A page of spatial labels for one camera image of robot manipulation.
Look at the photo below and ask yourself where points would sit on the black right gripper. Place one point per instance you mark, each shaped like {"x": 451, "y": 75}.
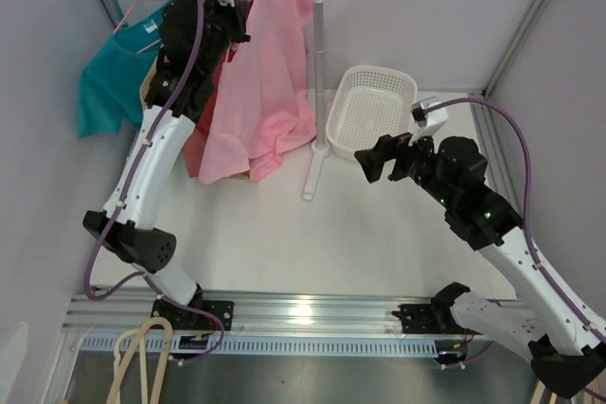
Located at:
{"x": 389, "y": 149}

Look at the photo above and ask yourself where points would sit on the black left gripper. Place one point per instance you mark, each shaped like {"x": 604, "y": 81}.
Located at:
{"x": 240, "y": 35}

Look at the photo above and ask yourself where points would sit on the pink t-shirt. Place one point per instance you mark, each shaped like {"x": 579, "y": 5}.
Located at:
{"x": 261, "y": 110}

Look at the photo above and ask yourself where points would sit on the coral red t-shirt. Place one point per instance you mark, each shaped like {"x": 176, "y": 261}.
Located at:
{"x": 194, "y": 148}

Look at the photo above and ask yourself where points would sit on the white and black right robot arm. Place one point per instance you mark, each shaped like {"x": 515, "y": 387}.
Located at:
{"x": 563, "y": 340}

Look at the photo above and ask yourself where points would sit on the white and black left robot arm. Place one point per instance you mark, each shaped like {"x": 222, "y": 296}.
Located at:
{"x": 195, "y": 36}

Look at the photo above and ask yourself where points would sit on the tan t-shirt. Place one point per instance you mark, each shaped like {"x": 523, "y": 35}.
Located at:
{"x": 146, "y": 84}

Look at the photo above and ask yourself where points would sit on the teal t-shirt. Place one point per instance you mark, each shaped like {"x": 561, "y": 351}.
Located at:
{"x": 108, "y": 94}

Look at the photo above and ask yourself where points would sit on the white perforated plastic basket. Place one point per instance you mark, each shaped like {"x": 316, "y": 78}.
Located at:
{"x": 370, "y": 101}

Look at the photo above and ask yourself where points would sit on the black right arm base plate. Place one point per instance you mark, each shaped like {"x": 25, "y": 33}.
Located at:
{"x": 426, "y": 319}

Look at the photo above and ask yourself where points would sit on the aluminium mounting rail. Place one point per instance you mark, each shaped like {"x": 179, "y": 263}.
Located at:
{"x": 281, "y": 314}

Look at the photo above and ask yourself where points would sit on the white slotted cable duct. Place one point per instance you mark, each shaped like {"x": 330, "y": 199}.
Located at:
{"x": 190, "y": 345}

